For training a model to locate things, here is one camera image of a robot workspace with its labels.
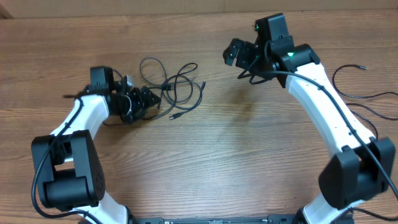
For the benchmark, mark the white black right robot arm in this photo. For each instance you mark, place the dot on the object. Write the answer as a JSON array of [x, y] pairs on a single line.
[[360, 164]]

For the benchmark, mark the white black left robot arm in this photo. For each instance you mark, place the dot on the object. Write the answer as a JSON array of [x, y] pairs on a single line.
[[69, 178]]

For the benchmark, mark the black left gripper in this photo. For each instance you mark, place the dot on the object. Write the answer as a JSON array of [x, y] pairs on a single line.
[[142, 100]]

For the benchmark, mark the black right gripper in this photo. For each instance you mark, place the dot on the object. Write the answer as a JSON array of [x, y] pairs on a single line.
[[243, 50]]

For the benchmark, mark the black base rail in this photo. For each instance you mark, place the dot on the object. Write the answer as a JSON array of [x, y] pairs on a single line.
[[217, 220]]

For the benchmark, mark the brown cardboard backdrop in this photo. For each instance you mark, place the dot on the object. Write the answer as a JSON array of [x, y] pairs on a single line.
[[27, 9]]

